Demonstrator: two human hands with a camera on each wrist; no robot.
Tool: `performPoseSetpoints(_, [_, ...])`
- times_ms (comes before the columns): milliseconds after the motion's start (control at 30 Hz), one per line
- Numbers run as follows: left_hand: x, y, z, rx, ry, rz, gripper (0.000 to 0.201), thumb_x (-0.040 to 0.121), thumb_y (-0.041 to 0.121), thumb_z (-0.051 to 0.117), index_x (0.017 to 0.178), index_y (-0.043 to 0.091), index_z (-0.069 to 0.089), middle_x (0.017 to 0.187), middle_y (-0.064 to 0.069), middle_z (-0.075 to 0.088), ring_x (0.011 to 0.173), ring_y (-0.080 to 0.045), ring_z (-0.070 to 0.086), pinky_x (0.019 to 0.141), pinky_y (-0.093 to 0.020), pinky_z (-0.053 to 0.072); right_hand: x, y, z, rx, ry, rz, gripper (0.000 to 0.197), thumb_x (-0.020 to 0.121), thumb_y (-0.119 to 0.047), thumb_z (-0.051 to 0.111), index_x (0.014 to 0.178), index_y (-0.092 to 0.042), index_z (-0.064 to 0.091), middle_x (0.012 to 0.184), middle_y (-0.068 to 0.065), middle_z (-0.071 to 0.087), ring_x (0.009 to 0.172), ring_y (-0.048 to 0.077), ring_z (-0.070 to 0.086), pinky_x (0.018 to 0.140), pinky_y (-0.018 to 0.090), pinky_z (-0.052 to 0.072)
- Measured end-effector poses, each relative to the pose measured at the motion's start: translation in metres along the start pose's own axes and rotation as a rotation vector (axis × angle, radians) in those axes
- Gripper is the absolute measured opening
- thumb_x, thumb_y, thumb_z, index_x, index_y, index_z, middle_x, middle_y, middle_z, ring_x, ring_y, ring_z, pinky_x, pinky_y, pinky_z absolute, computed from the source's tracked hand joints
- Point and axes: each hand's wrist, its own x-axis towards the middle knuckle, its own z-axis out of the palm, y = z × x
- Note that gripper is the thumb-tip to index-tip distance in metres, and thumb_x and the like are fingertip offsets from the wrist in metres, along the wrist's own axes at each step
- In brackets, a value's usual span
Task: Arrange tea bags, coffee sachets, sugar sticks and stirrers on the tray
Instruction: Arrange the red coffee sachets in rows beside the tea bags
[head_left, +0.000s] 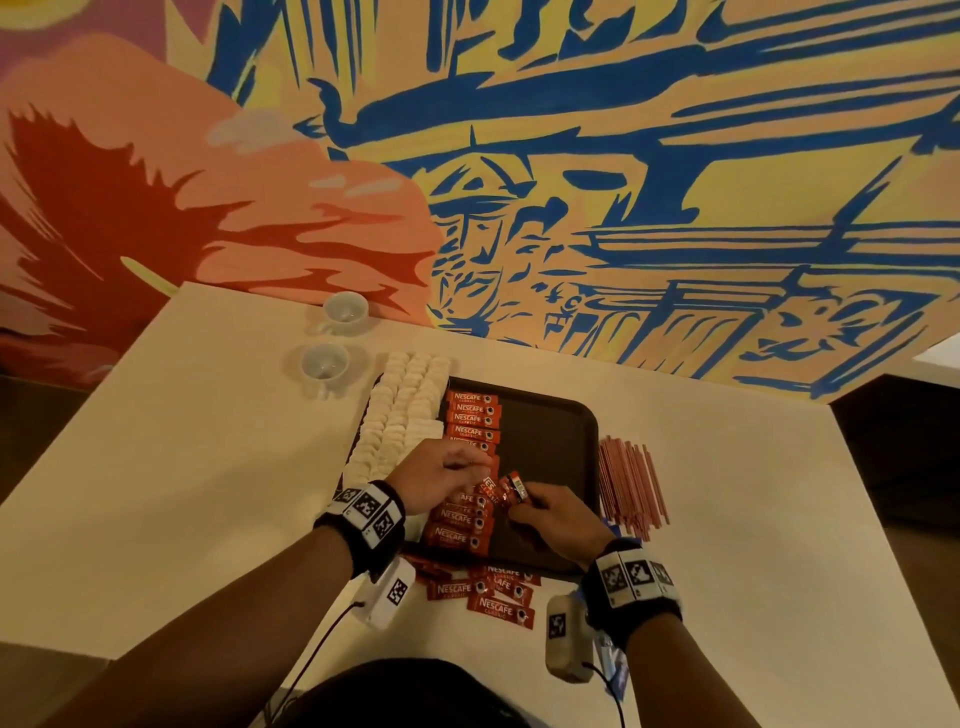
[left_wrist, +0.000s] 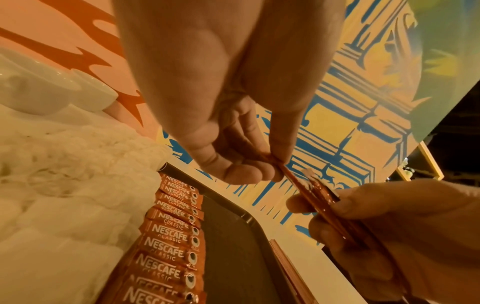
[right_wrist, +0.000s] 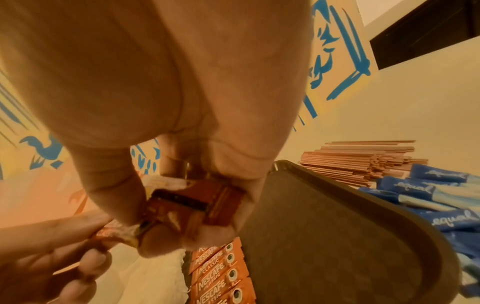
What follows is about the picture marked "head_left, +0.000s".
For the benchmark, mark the small white cup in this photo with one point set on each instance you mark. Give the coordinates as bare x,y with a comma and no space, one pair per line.
324,362
347,311

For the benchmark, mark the black marker wristband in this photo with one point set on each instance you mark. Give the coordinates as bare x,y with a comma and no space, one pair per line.
630,588
360,525

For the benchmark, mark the person's right hand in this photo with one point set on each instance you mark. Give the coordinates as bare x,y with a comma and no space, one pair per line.
567,525

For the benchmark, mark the person's left hand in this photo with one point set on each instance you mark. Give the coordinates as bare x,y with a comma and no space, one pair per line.
432,473

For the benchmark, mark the person's left forearm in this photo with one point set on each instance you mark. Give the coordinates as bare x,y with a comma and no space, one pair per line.
210,638

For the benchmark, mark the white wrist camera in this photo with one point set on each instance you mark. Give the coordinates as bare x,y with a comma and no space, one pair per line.
570,633
390,588

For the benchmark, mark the row of red Nescafe sachets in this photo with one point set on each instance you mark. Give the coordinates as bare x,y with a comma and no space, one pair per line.
468,450

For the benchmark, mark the pile of blue sachets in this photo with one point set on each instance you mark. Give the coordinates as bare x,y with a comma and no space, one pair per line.
612,668

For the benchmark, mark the dark brown tray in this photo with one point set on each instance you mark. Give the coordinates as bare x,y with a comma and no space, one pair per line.
555,435

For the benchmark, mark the row of tea bags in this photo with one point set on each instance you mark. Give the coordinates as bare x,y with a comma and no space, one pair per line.
393,420

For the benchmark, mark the person's right forearm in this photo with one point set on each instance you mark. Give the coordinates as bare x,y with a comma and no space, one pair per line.
683,675

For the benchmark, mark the person's black shirt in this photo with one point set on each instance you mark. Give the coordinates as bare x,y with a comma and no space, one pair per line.
398,698

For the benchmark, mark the pile of red Nescafe sachets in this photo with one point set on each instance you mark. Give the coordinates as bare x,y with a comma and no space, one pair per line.
488,593

